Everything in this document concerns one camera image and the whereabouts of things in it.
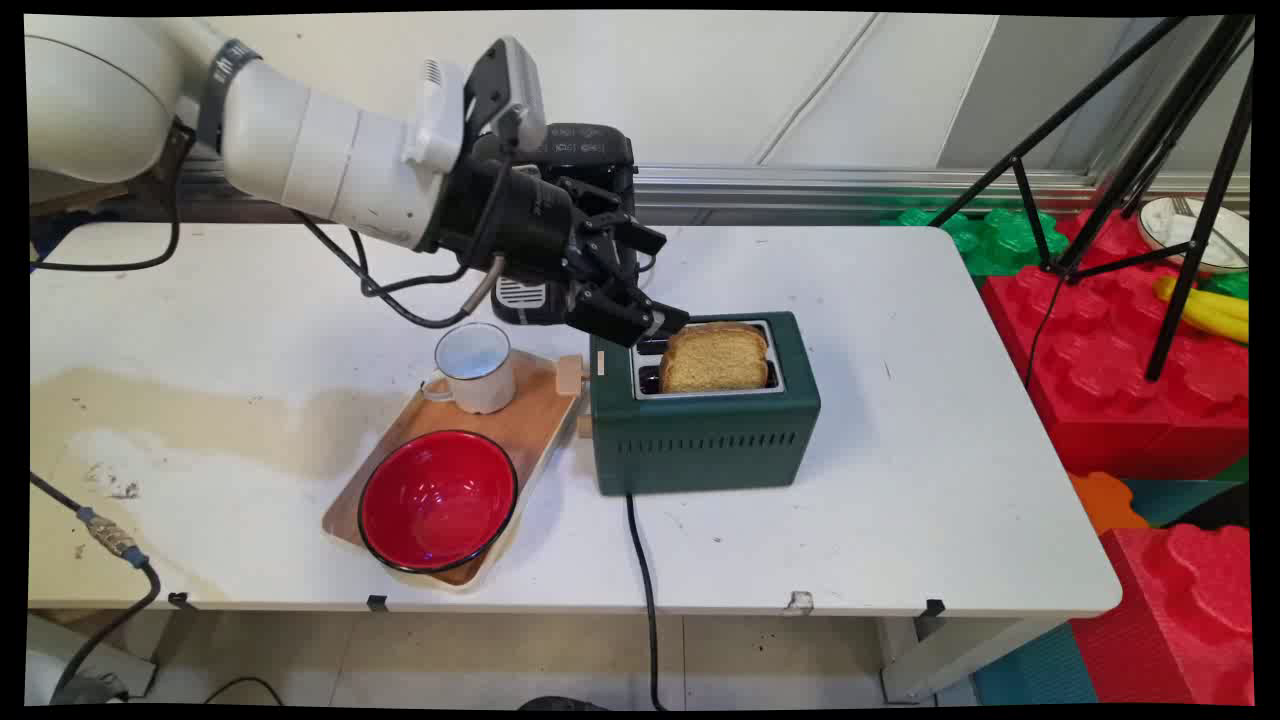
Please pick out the teal foam block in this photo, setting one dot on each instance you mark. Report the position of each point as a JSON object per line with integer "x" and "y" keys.
{"x": 1185, "y": 500}

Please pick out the teal floor mat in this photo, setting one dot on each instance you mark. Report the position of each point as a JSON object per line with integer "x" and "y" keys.
{"x": 1040, "y": 670}

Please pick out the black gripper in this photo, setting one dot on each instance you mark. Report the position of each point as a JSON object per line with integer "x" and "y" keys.
{"x": 510, "y": 220}

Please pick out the brown bread slice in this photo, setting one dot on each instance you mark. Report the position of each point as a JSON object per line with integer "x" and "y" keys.
{"x": 715, "y": 360}

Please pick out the black tripod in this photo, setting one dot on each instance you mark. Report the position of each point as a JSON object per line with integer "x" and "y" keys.
{"x": 1185, "y": 100}

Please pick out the red bowl with black rim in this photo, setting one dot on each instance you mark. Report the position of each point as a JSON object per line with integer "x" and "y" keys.
{"x": 438, "y": 500}

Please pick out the silver fork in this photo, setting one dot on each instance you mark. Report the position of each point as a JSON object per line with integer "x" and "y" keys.
{"x": 1183, "y": 207}

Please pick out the large red foam block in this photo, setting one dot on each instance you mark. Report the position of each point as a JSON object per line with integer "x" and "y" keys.
{"x": 1110, "y": 370}

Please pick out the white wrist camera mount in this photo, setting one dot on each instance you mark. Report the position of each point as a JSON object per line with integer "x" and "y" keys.
{"x": 438, "y": 120}

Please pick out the yellow toy banana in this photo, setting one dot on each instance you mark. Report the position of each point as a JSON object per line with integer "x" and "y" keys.
{"x": 1215, "y": 315}

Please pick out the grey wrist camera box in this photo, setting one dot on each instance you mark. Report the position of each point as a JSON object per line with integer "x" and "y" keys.
{"x": 510, "y": 85}

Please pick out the green foam block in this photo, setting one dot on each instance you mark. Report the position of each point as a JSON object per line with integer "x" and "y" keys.
{"x": 990, "y": 240}

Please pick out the white enamel mug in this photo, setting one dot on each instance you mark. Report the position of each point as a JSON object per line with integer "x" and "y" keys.
{"x": 475, "y": 375}

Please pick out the white plate with cutlery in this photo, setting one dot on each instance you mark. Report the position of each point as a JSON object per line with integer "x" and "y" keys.
{"x": 1165, "y": 235}

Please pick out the green two-slot toaster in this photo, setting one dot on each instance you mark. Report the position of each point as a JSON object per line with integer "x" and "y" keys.
{"x": 700, "y": 440}

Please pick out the orange foam piece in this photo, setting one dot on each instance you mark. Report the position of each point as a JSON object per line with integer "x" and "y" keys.
{"x": 1100, "y": 500}

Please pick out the black coffee machine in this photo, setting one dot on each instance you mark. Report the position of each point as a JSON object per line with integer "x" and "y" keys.
{"x": 600, "y": 155}

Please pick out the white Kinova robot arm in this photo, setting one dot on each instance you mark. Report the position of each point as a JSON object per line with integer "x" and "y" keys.
{"x": 300, "y": 140}

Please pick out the wooden serving tray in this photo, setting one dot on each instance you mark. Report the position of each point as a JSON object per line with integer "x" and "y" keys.
{"x": 535, "y": 425}

